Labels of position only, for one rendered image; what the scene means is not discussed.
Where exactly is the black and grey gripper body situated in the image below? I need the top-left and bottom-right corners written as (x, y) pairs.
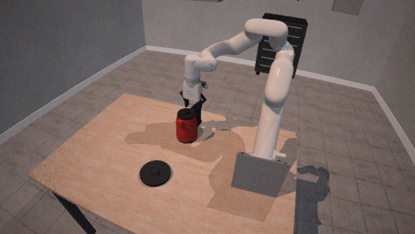
top-left (182, 81), bottom-right (203, 102)

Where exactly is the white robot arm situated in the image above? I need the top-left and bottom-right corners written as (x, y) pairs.
top-left (184, 18), bottom-right (295, 161)

